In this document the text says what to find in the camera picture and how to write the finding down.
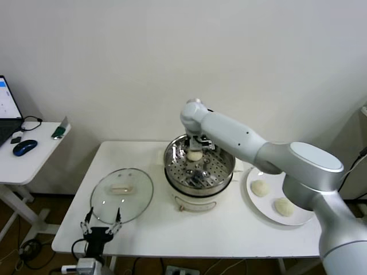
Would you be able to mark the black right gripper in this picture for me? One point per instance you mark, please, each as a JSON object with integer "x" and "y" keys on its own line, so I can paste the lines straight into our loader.
{"x": 195, "y": 141}

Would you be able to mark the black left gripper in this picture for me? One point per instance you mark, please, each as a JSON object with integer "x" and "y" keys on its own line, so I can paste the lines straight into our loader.
{"x": 96, "y": 243}

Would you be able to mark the white steamed baozi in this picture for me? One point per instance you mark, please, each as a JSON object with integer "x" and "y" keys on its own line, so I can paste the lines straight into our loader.
{"x": 284, "y": 206}
{"x": 194, "y": 156}
{"x": 260, "y": 188}

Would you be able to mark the round glass pot lid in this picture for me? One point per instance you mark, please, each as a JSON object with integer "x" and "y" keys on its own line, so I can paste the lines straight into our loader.
{"x": 123, "y": 189}

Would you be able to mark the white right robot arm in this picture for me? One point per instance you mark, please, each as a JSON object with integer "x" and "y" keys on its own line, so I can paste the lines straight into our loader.
{"x": 243, "y": 137}

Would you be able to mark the perforated steel steamer basket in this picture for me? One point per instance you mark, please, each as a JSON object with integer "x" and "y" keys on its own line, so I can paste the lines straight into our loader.
{"x": 218, "y": 172}

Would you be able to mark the white electric cooker pot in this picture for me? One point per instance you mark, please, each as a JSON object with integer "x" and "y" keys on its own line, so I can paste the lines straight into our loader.
{"x": 195, "y": 204}

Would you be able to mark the white round plate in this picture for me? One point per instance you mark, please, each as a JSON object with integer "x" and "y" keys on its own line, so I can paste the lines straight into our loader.
{"x": 263, "y": 206}

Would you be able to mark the white power strip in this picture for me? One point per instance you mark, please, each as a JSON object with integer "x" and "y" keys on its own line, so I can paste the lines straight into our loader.
{"x": 180, "y": 270}

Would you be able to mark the white side desk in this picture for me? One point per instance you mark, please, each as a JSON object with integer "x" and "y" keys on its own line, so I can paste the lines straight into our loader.
{"x": 31, "y": 166}

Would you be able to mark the green and silver tool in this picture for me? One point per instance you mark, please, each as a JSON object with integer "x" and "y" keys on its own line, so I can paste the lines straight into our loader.
{"x": 58, "y": 131}

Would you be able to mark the blue computer mouse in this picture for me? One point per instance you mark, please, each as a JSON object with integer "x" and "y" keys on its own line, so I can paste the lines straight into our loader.
{"x": 25, "y": 148}

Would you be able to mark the small black adapter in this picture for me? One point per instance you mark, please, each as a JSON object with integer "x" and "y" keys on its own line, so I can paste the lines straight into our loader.
{"x": 16, "y": 140}

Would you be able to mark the black laptop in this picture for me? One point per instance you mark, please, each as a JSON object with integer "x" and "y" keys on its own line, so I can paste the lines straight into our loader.
{"x": 8, "y": 97}

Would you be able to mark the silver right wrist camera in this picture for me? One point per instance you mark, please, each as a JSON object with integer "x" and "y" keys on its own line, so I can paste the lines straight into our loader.
{"x": 207, "y": 143}

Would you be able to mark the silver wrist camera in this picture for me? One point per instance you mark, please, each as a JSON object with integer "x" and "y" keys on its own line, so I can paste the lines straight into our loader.
{"x": 86, "y": 266}
{"x": 207, "y": 143}

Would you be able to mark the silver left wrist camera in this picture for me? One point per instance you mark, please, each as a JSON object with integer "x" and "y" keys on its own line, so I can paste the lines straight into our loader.
{"x": 86, "y": 266}

